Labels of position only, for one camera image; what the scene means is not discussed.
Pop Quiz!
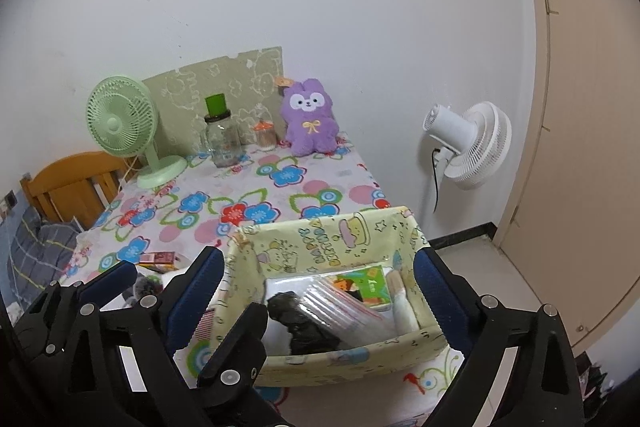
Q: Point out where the floral tablecloth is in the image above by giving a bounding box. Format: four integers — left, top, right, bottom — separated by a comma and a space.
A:
57, 134, 466, 427

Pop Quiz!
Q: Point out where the purple plush bunny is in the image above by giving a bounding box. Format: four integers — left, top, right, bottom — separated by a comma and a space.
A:
275, 77, 340, 156

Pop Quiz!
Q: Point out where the small brown box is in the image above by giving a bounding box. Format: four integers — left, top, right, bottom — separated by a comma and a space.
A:
137, 251, 178, 273

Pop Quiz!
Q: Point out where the cotton swab jar orange lid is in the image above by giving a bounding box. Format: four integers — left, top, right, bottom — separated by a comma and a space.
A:
252, 119, 277, 152

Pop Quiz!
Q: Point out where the beige door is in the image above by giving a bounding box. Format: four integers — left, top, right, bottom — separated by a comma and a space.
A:
492, 0, 640, 353

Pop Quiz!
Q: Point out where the green patterned board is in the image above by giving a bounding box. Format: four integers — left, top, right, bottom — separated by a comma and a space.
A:
141, 46, 284, 158

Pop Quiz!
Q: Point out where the clear plastic bag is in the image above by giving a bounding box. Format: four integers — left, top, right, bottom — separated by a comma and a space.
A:
265, 272, 396, 348

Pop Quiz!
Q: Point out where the black fan power cable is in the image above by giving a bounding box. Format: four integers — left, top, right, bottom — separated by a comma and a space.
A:
430, 147, 451, 215

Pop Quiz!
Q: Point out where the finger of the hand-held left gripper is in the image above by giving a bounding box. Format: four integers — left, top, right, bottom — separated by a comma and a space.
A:
196, 302, 291, 427
10, 261, 137, 358

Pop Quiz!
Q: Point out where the green desk fan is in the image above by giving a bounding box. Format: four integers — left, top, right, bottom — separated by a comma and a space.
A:
86, 76, 188, 189

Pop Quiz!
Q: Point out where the cartoon print tissue pack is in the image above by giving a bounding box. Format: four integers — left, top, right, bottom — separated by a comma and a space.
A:
332, 264, 396, 312

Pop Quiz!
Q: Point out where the grey plaid pillow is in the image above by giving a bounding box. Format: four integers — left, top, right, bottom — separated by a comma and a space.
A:
5, 207, 83, 308

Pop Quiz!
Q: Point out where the glass jar with green lid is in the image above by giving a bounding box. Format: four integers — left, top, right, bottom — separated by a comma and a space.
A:
200, 93, 245, 168

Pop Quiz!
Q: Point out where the yellow patterned storage box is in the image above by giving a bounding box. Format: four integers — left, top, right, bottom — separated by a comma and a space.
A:
207, 206, 448, 389

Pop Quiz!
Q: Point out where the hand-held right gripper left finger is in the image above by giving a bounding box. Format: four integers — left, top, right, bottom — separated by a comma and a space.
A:
60, 247, 226, 427

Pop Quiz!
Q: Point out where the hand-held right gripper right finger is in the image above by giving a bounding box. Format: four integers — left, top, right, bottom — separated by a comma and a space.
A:
412, 248, 586, 427

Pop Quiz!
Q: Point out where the white standing fan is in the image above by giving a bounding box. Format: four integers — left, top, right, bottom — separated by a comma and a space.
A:
422, 101, 513, 191

